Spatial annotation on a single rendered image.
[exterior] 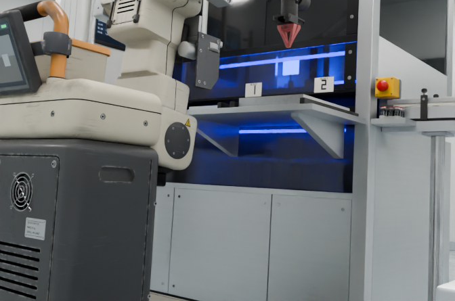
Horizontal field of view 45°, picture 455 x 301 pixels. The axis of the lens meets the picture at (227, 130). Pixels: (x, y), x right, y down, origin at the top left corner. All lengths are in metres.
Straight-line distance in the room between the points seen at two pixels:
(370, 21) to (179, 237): 1.27
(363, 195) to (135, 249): 1.08
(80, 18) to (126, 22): 0.84
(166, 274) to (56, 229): 1.57
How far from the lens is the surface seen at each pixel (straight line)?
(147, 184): 1.26
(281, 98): 1.86
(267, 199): 2.31
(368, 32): 2.19
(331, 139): 2.06
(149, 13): 1.56
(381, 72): 2.24
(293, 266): 2.26
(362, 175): 2.11
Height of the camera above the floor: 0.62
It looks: 5 degrees up
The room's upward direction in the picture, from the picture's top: 3 degrees clockwise
